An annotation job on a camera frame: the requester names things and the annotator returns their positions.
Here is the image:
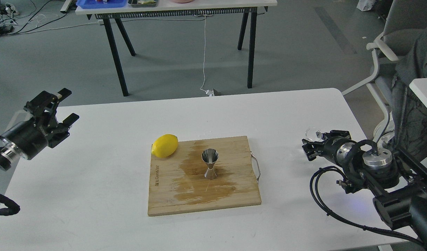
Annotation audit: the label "blue plastic tray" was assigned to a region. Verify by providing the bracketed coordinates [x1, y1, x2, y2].
[76, 0, 128, 9]

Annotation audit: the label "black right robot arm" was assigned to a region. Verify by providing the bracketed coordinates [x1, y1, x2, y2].
[302, 130, 427, 250]

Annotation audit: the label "white hanging cable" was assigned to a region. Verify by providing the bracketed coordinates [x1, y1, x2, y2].
[199, 16, 215, 96]

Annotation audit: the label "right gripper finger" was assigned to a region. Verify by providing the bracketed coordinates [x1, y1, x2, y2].
[302, 139, 322, 161]
[320, 130, 352, 141]

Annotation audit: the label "white office chair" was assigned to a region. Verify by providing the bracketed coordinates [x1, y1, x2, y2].
[342, 0, 427, 141]

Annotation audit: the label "bamboo cutting board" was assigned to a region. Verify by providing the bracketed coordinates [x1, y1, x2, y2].
[148, 136, 262, 216]

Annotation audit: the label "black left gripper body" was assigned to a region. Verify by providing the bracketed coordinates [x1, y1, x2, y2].
[1, 119, 71, 161]

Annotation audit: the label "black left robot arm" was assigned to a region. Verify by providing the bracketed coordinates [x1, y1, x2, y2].
[0, 88, 79, 172]

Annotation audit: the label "white table black legs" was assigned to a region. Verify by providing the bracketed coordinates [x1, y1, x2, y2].
[75, 0, 278, 97]

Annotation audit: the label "floor cable bundle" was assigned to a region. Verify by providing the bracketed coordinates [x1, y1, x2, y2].
[0, 0, 99, 44]

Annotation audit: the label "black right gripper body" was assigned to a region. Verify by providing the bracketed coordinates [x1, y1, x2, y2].
[319, 136, 355, 166]

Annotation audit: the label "yellow lemon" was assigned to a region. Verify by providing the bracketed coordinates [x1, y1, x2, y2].
[151, 134, 178, 158]

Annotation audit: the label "steel double jigger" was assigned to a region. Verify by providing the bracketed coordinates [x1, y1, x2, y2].
[201, 148, 219, 180]

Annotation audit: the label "small clear glass cup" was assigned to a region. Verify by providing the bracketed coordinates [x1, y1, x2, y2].
[305, 127, 323, 142]

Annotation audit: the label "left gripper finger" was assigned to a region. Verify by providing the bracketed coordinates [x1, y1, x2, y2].
[46, 113, 79, 148]
[24, 88, 72, 127]

